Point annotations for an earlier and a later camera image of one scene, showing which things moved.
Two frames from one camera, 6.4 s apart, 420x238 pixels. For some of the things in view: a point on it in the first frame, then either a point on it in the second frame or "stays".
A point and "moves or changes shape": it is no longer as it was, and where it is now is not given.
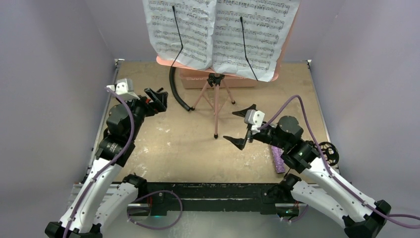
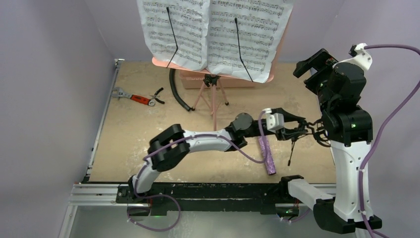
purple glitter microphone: x=279 y=161 → x=268 y=161
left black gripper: x=160 y=98 → x=287 y=132
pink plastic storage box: x=191 y=80 stays
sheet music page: x=195 y=20 moves or changes shape
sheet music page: x=247 y=34 stays
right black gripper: x=248 y=130 → x=310 y=67
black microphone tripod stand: x=330 y=151 → x=318 y=129
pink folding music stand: x=216 y=79 moves or changes shape
